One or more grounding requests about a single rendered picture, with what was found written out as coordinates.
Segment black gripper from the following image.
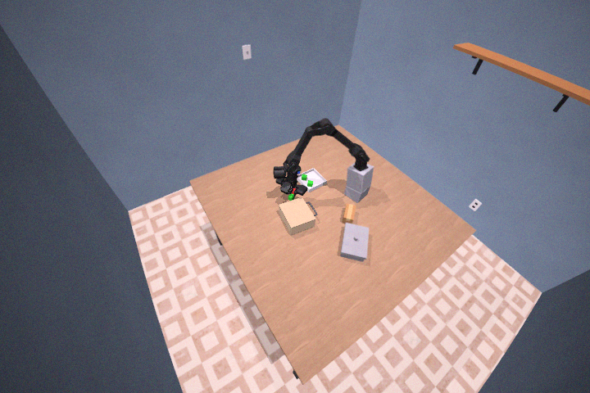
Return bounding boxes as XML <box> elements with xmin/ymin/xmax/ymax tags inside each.
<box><xmin>276</xmin><ymin>176</ymin><xmax>307</xmax><ymax>196</ymax></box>

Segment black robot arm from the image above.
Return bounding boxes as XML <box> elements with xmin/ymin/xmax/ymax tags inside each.
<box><xmin>273</xmin><ymin>118</ymin><xmax>370</xmax><ymax>194</ymax></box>

